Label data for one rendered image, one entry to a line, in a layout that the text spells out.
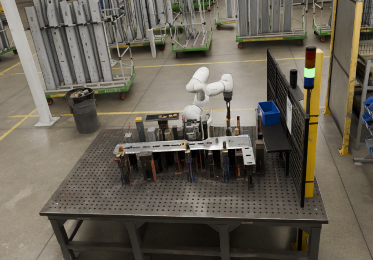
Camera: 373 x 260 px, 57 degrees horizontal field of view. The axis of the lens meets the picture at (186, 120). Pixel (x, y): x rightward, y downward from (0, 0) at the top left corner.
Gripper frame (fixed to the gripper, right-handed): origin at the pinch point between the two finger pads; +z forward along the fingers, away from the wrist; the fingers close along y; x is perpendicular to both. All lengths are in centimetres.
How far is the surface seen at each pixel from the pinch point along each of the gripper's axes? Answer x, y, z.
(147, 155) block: -79, 21, 26
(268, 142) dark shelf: 35.4, 12.0, 25.5
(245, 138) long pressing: 14.9, -2.9, 28.7
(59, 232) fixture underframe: -172, 54, 88
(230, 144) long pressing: -0.4, 5.7, 28.7
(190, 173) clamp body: -40, 22, 49
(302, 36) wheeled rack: 227, -639, 104
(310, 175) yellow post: 64, 54, 34
